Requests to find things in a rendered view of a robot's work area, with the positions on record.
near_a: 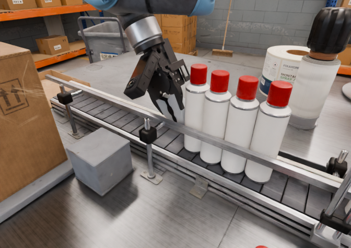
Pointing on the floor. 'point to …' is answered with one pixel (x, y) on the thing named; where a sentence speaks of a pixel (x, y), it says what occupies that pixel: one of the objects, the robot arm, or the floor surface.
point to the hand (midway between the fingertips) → (178, 125)
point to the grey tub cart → (104, 39)
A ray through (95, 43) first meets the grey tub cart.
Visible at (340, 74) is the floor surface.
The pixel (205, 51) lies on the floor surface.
